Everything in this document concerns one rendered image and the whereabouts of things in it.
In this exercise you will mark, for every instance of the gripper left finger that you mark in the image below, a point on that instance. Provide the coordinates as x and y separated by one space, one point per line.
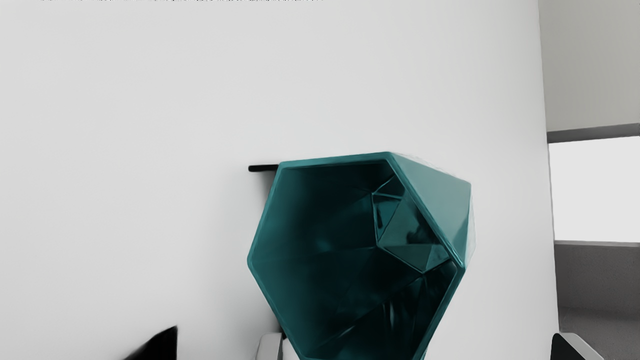
269 349

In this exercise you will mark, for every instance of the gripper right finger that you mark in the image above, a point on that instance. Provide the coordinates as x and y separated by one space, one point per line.
567 350

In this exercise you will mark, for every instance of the teal faceted mug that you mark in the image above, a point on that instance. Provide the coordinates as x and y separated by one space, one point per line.
350 280

